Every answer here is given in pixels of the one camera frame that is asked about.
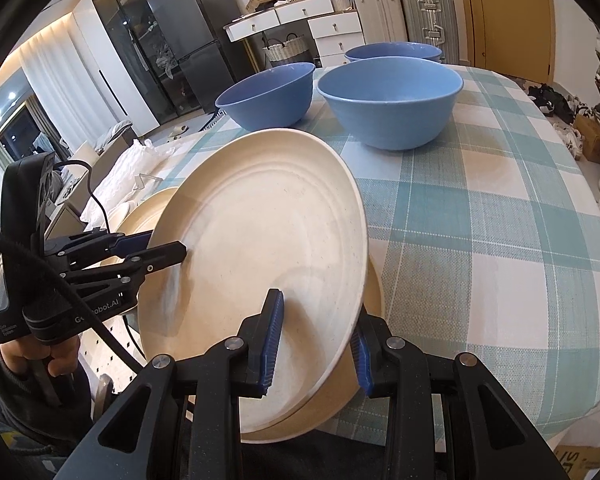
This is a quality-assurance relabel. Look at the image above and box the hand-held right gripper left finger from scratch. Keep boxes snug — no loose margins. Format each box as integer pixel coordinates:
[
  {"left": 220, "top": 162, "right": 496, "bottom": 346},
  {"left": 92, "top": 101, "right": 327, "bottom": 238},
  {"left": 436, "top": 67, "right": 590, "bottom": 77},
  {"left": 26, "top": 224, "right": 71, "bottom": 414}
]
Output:
[{"left": 55, "top": 288, "right": 286, "bottom": 480}]

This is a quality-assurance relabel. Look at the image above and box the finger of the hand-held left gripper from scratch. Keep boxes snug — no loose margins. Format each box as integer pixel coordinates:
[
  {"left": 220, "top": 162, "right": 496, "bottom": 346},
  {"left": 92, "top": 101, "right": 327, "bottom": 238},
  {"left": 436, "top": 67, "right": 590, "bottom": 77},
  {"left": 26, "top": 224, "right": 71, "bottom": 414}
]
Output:
[
  {"left": 45, "top": 230, "right": 154, "bottom": 267},
  {"left": 57, "top": 241, "right": 188, "bottom": 302}
]

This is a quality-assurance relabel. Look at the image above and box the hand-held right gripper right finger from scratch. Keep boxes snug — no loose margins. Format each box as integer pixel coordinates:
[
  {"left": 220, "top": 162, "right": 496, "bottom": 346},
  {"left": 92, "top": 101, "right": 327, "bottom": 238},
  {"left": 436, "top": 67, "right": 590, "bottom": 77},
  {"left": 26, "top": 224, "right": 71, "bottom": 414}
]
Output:
[{"left": 349, "top": 312, "right": 571, "bottom": 480}]

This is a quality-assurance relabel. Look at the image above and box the cream plate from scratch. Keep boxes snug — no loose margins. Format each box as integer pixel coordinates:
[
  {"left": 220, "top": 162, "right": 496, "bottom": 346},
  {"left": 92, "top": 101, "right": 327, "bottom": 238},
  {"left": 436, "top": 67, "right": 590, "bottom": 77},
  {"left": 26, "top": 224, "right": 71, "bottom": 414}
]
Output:
[
  {"left": 240, "top": 260, "right": 385, "bottom": 445},
  {"left": 136, "top": 129, "right": 370, "bottom": 435}
]

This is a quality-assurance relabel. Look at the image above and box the blue bowl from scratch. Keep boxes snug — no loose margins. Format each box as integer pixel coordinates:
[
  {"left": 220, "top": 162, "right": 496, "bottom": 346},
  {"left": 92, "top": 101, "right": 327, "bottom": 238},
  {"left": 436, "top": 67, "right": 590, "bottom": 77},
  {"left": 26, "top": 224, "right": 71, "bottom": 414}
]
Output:
[
  {"left": 344, "top": 42, "right": 443, "bottom": 67},
  {"left": 215, "top": 62, "right": 316, "bottom": 129},
  {"left": 316, "top": 62, "right": 464, "bottom": 151}
]

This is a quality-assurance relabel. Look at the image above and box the person's left forearm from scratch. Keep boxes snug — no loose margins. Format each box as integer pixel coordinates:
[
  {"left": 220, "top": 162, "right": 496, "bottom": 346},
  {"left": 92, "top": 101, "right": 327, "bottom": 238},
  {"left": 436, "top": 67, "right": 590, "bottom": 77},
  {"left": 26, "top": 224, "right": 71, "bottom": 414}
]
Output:
[{"left": 0, "top": 345, "right": 98, "bottom": 480}]

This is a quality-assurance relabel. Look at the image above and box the stack of cream plates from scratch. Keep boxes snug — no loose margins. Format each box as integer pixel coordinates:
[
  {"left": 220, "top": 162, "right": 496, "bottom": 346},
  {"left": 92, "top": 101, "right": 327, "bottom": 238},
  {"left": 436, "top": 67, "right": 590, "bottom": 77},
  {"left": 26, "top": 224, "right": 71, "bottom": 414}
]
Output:
[{"left": 100, "top": 187, "right": 181, "bottom": 267}]

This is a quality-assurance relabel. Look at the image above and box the person's left hand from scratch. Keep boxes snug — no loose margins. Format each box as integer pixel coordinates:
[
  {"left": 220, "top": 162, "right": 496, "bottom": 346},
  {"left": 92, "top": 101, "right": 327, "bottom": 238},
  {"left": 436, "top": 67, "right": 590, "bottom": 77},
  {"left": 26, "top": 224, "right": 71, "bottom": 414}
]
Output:
[{"left": 0, "top": 335, "right": 81, "bottom": 387}]

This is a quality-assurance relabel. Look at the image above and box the silver metal stand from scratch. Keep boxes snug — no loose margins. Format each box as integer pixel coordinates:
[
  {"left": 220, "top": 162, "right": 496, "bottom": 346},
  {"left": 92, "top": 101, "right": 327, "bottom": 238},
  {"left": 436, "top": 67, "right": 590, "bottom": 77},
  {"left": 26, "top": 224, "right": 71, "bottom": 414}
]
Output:
[{"left": 136, "top": 172, "right": 163, "bottom": 196}]

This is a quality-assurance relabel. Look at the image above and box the white padded bundle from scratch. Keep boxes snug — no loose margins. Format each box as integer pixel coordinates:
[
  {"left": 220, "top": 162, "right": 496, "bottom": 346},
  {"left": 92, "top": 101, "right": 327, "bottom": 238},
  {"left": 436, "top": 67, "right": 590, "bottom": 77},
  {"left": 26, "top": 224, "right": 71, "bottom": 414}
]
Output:
[{"left": 80, "top": 137, "right": 201, "bottom": 231}]

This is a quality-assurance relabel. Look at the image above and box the white dotted floor mat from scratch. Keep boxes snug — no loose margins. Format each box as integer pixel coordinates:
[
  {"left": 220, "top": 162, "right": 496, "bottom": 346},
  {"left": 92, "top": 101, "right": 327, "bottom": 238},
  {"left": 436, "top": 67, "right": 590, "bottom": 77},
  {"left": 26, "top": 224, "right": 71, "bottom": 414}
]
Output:
[{"left": 77, "top": 320, "right": 146, "bottom": 392}]

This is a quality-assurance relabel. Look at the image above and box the striped black white rug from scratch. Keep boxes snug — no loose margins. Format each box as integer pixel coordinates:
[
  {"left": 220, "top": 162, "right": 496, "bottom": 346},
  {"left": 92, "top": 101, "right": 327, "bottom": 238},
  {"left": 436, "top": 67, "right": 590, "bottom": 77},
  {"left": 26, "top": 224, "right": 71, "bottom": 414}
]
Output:
[{"left": 200, "top": 110, "right": 232, "bottom": 133}]

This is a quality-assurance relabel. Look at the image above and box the dark window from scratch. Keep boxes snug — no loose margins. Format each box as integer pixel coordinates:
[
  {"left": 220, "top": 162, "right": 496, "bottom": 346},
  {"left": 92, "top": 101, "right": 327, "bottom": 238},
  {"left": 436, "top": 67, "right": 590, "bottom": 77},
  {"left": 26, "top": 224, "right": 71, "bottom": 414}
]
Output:
[{"left": 0, "top": 97, "right": 73, "bottom": 171}]

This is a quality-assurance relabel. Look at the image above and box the teal checked tablecloth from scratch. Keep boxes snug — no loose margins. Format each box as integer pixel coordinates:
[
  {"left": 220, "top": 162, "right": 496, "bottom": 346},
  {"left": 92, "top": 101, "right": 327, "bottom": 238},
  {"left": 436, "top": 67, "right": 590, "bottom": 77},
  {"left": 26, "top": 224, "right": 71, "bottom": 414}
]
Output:
[{"left": 125, "top": 62, "right": 600, "bottom": 448}]

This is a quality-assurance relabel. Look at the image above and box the white curtain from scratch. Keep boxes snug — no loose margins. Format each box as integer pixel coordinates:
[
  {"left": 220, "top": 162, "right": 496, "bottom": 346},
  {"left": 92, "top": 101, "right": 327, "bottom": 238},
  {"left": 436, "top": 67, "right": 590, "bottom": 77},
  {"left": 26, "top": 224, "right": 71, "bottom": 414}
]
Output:
[{"left": 17, "top": 25, "right": 106, "bottom": 161}]

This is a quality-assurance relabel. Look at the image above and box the dark glass cabinet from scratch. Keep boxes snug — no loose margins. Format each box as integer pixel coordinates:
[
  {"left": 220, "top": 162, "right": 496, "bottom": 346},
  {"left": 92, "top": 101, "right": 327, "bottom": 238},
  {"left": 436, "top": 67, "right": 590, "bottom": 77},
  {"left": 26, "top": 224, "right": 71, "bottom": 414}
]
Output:
[{"left": 87, "top": 0, "right": 181, "bottom": 126}]

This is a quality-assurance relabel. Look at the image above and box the dark grey refrigerator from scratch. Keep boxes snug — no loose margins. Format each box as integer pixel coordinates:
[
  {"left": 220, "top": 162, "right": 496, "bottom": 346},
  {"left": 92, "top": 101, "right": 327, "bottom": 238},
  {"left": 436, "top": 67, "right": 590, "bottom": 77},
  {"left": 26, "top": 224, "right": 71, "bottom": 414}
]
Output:
[{"left": 147, "top": 0, "right": 253, "bottom": 111}]

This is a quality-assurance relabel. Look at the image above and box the woven laundry basket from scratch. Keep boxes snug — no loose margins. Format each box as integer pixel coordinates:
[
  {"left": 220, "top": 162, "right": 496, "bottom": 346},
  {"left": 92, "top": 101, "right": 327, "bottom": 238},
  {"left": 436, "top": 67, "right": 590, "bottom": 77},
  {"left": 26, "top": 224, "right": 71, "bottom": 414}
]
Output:
[{"left": 262, "top": 34, "right": 312, "bottom": 66}]

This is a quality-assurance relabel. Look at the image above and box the white dresser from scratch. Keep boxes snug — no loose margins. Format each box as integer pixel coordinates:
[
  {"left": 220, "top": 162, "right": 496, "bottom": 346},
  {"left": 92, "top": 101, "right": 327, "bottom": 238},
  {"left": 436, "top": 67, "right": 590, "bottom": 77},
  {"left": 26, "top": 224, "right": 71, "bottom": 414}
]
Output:
[{"left": 223, "top": 0, "right": 367, "bottom": 68}]

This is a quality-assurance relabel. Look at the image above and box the small brown cardboard box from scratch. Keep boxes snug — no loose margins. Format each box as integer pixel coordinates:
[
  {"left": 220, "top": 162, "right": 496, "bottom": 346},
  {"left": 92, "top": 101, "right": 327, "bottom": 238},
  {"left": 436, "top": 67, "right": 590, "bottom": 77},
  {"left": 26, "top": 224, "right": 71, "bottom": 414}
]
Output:
[{"left": 572, "top": 114, "right": 600, "bottom": 163}]

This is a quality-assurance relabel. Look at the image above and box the white suitcase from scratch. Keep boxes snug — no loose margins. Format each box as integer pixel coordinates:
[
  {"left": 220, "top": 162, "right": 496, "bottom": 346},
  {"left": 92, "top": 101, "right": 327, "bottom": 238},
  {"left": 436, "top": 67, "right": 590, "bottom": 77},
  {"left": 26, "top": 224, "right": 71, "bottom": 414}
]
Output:
[{"left": 351, "top": 0, "right": 403, "bottom": 47}]

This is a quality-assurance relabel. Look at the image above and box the pile of dark sneakers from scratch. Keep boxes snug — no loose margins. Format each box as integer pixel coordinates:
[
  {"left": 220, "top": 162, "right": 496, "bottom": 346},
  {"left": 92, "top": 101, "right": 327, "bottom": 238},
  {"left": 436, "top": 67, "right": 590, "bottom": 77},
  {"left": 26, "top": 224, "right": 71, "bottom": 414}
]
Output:
[{"left": 527, "top": 82, "right": 577, "bottom": 117}]

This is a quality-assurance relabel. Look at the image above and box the silver suitcase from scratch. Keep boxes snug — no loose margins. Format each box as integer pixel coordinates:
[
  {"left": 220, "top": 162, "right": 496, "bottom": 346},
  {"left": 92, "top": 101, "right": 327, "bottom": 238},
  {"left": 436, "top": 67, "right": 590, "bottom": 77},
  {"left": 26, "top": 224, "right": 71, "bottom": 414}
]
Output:
[{"left": 400, "top": 0, "right": 456, "bottom": 63}]

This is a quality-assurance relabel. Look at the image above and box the wooden door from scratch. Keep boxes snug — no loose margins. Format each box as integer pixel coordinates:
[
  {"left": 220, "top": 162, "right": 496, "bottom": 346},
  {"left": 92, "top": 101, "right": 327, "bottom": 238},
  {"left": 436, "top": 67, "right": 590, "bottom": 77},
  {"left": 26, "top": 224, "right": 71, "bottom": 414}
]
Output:
[{"left": 455, "top": 0, "right": 556, "bottom": 86}]

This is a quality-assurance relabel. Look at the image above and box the thin black cable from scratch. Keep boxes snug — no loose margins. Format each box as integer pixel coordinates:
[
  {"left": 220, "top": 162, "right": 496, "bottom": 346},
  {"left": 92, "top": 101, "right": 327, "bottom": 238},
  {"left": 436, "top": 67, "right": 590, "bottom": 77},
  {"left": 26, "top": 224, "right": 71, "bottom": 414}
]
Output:
[{"left": 50, "top": 159, "right": 111, "bottom": 236}]

